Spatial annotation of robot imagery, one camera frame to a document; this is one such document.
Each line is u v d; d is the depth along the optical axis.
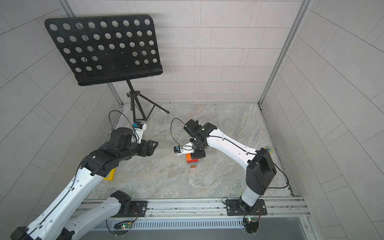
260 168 0.42
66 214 0.40
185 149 0.64
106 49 0.63
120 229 0.67
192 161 0.78
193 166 0.84
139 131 0.61
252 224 0.68
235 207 0.67
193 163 0.81
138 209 0.71
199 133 0.56
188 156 0.76
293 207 0.73
